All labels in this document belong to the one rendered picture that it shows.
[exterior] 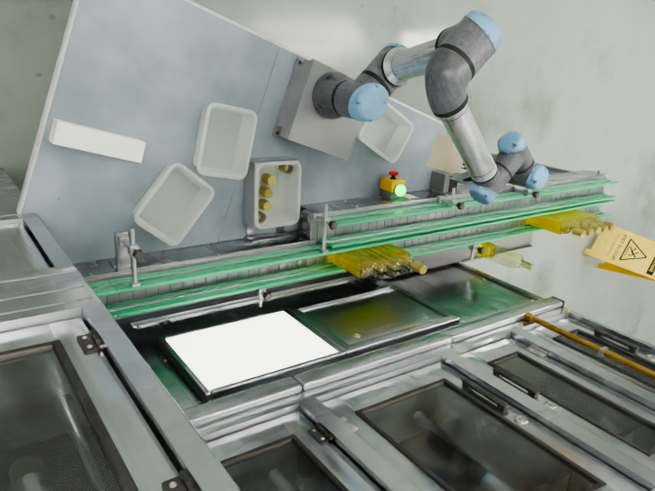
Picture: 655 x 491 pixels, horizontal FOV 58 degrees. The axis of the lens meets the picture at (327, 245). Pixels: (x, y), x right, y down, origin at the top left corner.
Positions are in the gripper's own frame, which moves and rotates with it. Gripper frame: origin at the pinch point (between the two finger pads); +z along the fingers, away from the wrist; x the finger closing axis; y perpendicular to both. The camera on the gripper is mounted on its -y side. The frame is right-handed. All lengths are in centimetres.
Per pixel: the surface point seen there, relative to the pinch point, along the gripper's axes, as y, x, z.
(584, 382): -14, 51, -62
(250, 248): 54, 51, 24
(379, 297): 8, 55, 5
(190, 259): 73, 58, 23
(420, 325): 11, 55, -19
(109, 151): 104, 33, 29
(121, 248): 95, 58, 24
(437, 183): -27.5, 9.2, 31.5
